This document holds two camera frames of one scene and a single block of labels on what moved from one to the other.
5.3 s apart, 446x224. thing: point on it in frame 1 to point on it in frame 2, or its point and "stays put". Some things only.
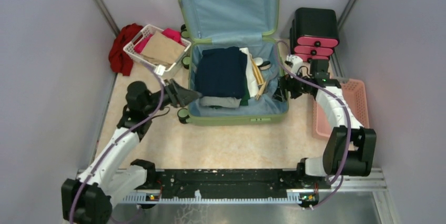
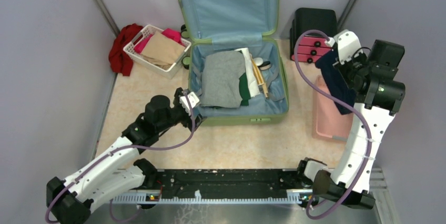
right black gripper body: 296,85 to 350,70
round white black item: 262,65 stays put
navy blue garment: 222,72 to 337,85
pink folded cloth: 172,32 stays put
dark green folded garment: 244,100 stays put
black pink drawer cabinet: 314,34 stays put
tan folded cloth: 160,50 stays put
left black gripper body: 168,93 to 180,115
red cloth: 120,62 stays put
